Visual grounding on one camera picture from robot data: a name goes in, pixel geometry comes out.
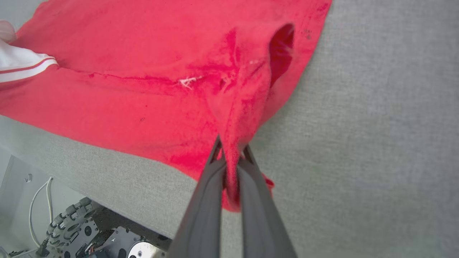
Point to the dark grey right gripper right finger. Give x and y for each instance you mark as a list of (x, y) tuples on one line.
[(261, 222)]

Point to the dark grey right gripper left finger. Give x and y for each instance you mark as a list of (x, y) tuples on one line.
[(202, 222)]

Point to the red fleece garment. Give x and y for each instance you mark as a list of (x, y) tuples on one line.
[(125, 107)]

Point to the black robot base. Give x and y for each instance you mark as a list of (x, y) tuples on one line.
[(118, 240)]

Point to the white garment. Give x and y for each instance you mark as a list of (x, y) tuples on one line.
[(18, 61)]

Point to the grey roller wheel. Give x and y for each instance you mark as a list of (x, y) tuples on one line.
[(70, 224)]

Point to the grey fabric sofa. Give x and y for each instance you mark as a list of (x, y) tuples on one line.
[(376, 143)]

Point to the black plug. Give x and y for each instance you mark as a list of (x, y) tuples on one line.
[(43, 249)]

